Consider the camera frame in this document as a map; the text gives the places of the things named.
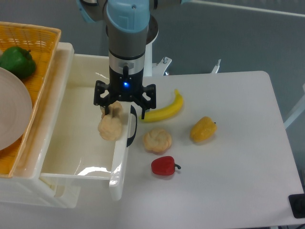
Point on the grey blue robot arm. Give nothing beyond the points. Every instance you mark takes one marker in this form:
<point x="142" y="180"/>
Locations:
<point x="127" y="26"/>

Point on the round swirl bread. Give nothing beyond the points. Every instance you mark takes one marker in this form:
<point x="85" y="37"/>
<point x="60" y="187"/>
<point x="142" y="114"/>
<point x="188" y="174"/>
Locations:
<point x="157" y="141"/>

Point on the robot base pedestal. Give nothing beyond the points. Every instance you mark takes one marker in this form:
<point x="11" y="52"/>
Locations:
<point x="152" y="34"/>

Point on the white drawer cabinet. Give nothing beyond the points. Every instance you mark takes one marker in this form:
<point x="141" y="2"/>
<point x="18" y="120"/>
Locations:
<point x="26" y="186"/>

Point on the open white upper drawer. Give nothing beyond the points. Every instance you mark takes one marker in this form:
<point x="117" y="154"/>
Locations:
<point x="77" y="155"/>

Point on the square beige bread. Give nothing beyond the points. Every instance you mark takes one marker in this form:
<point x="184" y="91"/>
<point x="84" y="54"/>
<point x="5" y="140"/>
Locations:
<point x="110" y="126"/>

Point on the yellow bell pepper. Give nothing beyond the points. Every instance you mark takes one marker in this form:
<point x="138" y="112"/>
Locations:
<point x="203" y="129"/>

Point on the orange plastic basket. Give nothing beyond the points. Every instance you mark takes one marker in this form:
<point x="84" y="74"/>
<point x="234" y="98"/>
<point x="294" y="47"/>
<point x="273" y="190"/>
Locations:
<point x="43" y="42"/>

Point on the green bell pepper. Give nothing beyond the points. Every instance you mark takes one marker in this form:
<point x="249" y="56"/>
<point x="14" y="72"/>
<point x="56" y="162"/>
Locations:
<point x="18" y="61"/>

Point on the pale pink plate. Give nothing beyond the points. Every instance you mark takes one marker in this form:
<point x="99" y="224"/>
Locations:
<point x="15" y="108"/>

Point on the black device at table edge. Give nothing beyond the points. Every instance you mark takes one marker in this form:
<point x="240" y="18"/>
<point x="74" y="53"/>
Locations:
<point x="297" y="203"/>

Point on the red bell pepper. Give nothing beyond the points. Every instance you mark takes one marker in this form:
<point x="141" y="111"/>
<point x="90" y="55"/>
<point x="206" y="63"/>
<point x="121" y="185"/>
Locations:
<point x="164" y="166"/>

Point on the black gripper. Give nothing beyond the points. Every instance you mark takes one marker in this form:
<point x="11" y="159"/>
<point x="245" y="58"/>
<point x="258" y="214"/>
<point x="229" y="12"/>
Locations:
<point x="126" y="87"/>

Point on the black drawer handle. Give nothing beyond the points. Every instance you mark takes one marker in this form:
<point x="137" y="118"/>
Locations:
<point x="133" y="126"/>

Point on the yellow banana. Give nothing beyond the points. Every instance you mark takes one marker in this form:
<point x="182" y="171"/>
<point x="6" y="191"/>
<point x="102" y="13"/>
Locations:
<point x="165" y="112"/>

